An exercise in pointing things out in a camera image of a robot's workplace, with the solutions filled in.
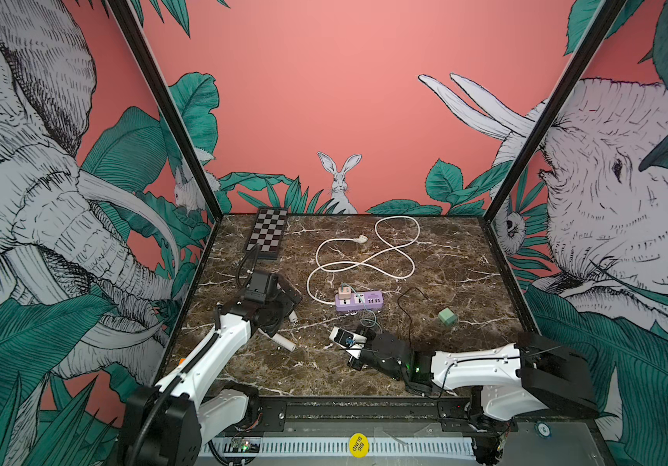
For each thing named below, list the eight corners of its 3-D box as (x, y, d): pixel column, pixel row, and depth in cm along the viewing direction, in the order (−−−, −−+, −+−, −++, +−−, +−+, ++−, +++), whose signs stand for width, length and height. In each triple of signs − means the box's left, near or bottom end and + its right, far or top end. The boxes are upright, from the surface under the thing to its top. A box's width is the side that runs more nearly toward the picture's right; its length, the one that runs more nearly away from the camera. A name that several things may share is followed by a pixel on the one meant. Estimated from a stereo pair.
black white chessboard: (246, 259, 107) (244, 254, 105) (259, 213, 123) (257, 207, 121) (278, 259, 107) (277, 254, 105) (287, 213, 123) (286, 208, 121)
